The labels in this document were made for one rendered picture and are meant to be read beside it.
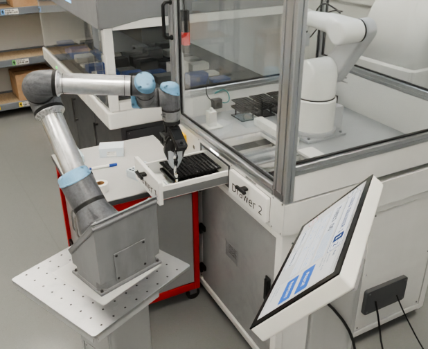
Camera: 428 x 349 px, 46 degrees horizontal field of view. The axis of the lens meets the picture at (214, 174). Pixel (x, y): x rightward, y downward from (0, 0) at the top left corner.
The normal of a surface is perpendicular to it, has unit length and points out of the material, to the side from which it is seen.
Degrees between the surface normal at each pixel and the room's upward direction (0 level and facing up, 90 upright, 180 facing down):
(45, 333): 0
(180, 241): 90
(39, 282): 0
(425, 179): 90
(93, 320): 0
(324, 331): 90
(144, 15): 90
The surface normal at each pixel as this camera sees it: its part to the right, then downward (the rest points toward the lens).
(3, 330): 0.00, -0.89
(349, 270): 0.59, -0.57
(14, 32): 0.53, 0.39
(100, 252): 0.71, 0.32
